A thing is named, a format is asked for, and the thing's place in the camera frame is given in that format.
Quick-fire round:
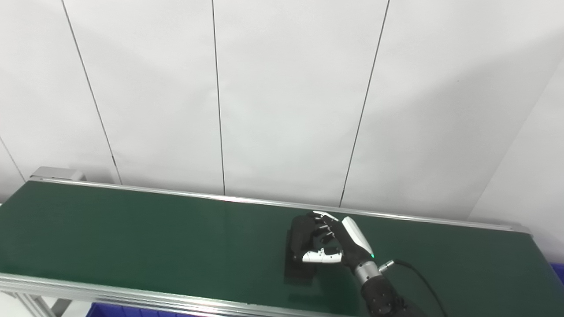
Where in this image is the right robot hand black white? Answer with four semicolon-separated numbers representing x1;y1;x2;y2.
301;211;376;273

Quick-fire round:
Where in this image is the black cylinder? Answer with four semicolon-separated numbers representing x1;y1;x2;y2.
284;214;335;284

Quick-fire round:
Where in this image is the green conveyor belt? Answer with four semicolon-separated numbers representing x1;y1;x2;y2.
0;181;564;317
0;176;564;317

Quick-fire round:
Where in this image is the grey conveyor motor box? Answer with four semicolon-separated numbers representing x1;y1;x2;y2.
30;166;85;182

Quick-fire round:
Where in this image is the aluminium conveyor leg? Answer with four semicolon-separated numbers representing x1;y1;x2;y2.
0;291;73;317

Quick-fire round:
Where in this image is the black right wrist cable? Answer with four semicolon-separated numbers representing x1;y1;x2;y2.
379;259;448;317

